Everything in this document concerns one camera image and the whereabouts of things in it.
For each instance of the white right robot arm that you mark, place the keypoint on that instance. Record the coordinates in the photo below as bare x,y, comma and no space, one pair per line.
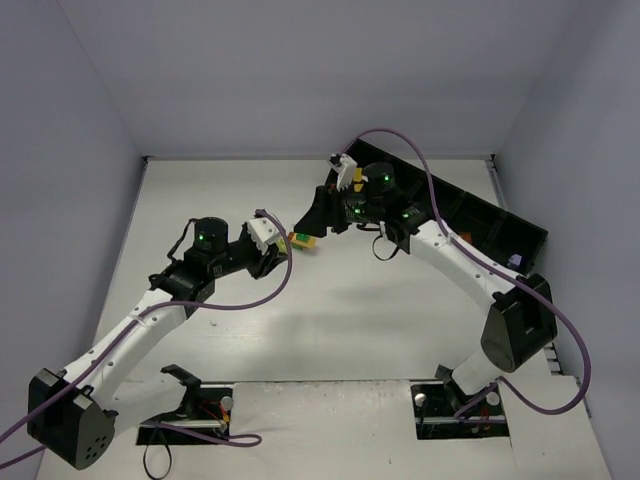
518,323

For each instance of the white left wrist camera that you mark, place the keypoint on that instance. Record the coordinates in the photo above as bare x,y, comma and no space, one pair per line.
264,233

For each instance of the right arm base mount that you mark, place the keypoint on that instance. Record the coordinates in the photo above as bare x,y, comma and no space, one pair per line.
439,414

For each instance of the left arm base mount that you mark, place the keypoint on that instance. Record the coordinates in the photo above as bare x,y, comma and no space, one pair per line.
209,415

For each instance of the black compartment sorting tray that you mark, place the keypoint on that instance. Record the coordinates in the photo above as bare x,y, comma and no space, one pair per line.
475,215

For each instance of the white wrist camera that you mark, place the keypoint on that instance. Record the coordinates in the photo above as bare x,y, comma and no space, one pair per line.
264,233
345,167

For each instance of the green yellow brown lego stack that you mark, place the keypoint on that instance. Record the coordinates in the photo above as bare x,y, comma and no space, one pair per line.
301,241

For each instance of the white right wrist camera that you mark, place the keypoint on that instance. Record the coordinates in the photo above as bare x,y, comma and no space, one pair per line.
345,167

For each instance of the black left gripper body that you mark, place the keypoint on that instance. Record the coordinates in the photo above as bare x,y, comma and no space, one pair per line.
261,265

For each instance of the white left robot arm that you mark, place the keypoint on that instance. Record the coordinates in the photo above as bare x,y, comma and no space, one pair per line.
77,411

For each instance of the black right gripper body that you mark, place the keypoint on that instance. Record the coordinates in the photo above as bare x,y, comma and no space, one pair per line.
333,211

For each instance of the long yellow lego brick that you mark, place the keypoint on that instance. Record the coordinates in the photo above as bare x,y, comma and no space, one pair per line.
358,180

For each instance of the lavender lego in tray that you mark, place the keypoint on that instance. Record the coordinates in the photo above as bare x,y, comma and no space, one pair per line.
515,262

